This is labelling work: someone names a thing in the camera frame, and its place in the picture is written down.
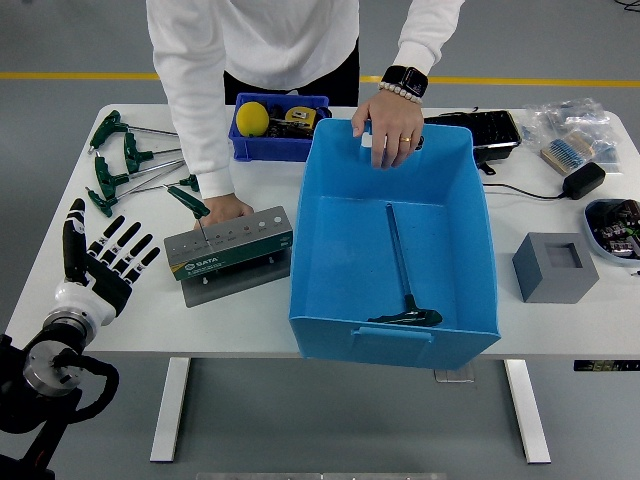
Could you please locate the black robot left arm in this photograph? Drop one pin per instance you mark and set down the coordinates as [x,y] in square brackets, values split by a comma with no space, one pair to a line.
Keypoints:
[45,365]

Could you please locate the dark brown part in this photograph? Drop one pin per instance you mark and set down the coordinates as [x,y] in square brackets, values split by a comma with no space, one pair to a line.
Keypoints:
[290,131]

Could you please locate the person's right forearm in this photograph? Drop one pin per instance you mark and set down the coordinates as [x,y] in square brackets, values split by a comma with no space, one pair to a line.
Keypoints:
[205,150]

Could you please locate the black wristwatch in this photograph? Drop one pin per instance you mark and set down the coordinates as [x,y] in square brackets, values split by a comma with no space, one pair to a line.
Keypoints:
[407,79]

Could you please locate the black plastic tray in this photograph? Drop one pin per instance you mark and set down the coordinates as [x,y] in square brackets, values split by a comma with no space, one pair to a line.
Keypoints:
[492,130]

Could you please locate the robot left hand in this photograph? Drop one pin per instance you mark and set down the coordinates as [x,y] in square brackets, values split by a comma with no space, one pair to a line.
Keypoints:
[105,280]

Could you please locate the yellow tape measure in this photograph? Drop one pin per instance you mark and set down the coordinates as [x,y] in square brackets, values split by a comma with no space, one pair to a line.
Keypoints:
[300,115]

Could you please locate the light blue bowl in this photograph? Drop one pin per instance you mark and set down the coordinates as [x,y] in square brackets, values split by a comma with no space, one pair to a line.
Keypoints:
[591,235]

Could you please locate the green metal wrench holder stand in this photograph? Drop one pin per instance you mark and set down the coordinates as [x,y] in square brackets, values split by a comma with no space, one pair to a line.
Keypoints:
[235,257]

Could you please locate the person's left forearm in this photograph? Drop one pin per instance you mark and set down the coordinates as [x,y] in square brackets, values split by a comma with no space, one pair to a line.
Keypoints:
[425,40]

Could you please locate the grey metal floor plate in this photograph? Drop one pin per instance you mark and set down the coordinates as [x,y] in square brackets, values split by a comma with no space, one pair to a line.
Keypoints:
[454,375]

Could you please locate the person's left hand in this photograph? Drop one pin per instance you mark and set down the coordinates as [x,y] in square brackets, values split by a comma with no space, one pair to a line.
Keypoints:
[395,125]

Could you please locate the large clear plastic bag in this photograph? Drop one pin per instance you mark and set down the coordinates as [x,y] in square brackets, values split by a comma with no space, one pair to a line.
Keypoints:
[565,112]

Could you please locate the grey cube with square recess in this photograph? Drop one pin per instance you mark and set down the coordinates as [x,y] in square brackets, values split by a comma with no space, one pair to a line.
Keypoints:
[550,280]

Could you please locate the blue resistor tape bundle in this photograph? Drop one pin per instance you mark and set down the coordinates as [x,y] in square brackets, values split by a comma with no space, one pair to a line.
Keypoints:
[565,150]

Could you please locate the black power adapter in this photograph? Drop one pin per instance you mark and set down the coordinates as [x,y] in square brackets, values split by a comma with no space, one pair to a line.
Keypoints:
[585,180]

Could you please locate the small blue parts bin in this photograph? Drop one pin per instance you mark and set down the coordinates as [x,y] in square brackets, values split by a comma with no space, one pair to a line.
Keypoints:
[270,147]

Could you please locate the black round part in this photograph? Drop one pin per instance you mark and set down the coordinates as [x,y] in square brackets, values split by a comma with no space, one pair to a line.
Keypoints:
[277,111]

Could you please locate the dark electronic components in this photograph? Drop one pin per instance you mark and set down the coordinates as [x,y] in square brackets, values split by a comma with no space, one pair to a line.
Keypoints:
[617,232]

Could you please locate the yellow lemon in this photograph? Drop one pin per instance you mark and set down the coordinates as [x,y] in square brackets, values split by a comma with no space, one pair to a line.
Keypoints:
[252,119]

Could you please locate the person's right hand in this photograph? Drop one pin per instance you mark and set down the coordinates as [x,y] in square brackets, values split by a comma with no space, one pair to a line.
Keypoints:
[225,207]

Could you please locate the black table control panel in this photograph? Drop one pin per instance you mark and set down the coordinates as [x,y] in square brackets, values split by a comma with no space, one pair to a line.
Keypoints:
[605,365]

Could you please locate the person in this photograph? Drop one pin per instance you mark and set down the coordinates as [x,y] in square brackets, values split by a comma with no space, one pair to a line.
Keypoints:
[260,35]

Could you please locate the clear bag with blue resistors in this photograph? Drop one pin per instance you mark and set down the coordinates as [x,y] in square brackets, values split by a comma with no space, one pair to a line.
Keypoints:
[607,150]

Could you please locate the white table leg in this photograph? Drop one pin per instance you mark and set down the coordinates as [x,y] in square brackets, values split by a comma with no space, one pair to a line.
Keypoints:
[170,410]
[527,410]

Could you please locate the large blue folding box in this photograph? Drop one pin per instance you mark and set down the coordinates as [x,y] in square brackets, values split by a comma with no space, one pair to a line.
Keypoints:
[350,250]

